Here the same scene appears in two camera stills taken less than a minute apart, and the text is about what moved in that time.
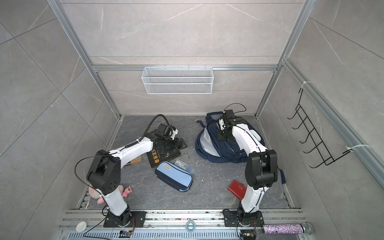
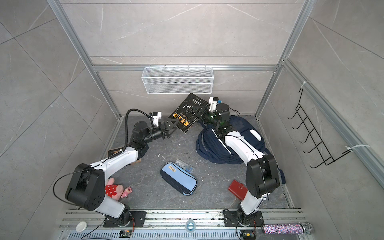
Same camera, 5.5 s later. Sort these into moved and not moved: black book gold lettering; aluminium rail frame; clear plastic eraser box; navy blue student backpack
Moved: black book gold lettering
Not moved: aluminium rail frame; navy blue student backpack; clear plastic eraser box
